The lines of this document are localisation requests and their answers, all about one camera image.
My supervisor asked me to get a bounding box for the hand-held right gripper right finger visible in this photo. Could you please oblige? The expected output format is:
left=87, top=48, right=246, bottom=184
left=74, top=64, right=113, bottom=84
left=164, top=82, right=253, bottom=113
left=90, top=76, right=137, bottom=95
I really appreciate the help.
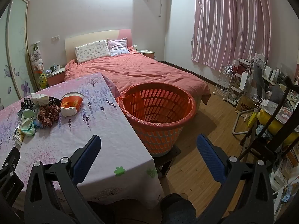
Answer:
left=194, top=133, right=274, bottom=224

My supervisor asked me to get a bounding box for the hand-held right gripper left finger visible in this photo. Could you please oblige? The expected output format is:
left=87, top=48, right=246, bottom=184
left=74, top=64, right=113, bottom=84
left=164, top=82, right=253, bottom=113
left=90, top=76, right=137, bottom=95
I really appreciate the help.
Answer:
left=24, top=135, right=110, bottom=224

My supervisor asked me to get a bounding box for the silver yellow wrapper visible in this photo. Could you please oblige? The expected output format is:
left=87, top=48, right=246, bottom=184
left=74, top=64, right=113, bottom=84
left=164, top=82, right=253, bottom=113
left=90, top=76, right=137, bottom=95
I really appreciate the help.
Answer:
left=13, top=128, right=27, bottom=148

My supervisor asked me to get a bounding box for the crushed red paper cup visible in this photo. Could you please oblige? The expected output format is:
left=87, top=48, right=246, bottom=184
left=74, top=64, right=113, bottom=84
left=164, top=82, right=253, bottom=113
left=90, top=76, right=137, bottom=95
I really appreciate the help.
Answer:
left=60, top=93, right=85, bottom=117

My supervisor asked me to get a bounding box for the brown plaid scrunchie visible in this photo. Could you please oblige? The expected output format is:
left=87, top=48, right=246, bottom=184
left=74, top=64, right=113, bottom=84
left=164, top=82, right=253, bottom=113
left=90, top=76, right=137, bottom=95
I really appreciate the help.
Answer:
left=37, top=103, right=61, bottom=127

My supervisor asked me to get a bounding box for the orange plastic laundry basket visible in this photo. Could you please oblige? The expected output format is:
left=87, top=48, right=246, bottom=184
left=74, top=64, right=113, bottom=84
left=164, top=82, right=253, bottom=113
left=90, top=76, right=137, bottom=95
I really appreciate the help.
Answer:
left=118, top=82, right=197, bottom=158

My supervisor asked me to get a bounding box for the dark floral scrunchie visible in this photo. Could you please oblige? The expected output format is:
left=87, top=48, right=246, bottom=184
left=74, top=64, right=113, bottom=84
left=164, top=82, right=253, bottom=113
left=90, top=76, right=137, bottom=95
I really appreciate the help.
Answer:
left=21, top=97, right=35, bottom=110

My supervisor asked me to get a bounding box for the floral pink tablecloth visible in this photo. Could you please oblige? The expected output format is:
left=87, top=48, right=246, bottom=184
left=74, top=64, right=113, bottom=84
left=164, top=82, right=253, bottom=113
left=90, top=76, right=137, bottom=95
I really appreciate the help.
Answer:
left=0, top=73, right=165, bottom=211

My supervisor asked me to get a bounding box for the dark wooden stool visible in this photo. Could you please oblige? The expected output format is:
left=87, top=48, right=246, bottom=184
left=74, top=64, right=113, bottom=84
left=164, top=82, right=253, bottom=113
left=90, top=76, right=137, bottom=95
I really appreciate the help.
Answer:
left=154, top=145, right=181, bottom=178

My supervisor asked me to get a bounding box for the person's leg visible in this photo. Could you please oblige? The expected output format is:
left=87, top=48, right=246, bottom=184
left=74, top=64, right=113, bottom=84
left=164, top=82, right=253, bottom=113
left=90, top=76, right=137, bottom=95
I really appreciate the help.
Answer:
left=160, top=193, right=197, bottom=224

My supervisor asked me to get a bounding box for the cardboard box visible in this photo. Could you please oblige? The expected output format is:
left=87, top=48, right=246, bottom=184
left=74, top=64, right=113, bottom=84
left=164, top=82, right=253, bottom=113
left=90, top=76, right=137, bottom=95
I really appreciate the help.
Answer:
left=235, top=96, right=256, bottom=117

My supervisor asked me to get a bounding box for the yellow bag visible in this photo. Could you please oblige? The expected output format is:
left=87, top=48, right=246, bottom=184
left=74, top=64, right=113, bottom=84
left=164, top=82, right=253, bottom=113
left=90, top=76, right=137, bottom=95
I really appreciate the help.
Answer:
left=257, top=109, right=299, bottom=144

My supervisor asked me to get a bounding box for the white shelf cart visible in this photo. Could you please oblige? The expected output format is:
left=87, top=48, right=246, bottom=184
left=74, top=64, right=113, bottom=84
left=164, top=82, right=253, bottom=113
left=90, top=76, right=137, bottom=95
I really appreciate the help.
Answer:
left=228, top=59, right=254, bottom=105

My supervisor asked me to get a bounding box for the pink nightstand with mugs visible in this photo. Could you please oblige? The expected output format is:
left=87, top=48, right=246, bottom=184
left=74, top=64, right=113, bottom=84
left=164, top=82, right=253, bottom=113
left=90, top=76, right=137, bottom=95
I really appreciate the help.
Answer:
left=46, top=66, right=66, bottom=87

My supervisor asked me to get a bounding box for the dark wooden chair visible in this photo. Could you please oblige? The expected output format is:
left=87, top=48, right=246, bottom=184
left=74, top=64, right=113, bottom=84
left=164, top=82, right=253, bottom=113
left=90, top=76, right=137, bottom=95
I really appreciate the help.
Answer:
left=240, top=76, right=299, bottom=165

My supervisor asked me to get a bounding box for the grey office chair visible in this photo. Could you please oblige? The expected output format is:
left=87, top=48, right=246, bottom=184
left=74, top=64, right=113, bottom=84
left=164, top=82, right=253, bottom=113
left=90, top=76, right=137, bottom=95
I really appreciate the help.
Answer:
left=253, top=65, right=282, bottom=103

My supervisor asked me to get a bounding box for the red duvet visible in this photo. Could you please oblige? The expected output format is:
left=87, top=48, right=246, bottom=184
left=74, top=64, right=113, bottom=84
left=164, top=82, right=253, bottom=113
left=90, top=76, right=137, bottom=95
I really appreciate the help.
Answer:
left=64, top=47, right=212, bottom=112

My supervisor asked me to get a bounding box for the floral white pillow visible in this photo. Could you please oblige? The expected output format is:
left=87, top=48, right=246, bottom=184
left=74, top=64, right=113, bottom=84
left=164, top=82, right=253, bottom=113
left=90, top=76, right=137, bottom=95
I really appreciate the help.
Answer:
left=75, top=40, right=111, bottom=64

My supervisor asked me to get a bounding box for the tube of plush toys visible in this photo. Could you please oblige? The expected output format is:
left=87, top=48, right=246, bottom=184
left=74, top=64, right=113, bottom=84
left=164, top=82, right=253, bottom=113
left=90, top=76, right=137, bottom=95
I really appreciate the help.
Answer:
left=30, top=42, right=47, bottom=88

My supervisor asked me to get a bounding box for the pink striped pillow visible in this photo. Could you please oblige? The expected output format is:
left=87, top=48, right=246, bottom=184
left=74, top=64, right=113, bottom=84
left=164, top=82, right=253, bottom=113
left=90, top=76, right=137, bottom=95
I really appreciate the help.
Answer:
left=107, top=38, right=129, bottom=57

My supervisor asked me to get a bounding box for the cream pink bed headboard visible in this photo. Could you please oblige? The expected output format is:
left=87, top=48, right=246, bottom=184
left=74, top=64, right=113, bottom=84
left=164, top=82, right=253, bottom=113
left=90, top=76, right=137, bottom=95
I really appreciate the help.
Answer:
left=64, top=29, right=132, bottom=64

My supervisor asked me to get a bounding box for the flower print sliding wardrobe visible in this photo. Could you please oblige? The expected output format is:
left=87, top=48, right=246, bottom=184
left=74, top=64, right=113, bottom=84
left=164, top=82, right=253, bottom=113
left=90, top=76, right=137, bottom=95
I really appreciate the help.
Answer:
left=0, top=0, right=38, bottom=110

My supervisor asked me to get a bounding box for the pink curtain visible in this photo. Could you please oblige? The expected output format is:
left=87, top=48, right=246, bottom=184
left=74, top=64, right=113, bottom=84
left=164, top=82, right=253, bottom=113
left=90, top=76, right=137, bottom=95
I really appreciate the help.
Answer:
left=191, top=0, right=279, bottom=70

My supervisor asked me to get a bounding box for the white wire rack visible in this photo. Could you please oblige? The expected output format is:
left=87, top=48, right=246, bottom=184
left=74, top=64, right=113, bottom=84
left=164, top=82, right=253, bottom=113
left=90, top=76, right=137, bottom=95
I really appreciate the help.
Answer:
left=215, top=66, right=234, bottom=101

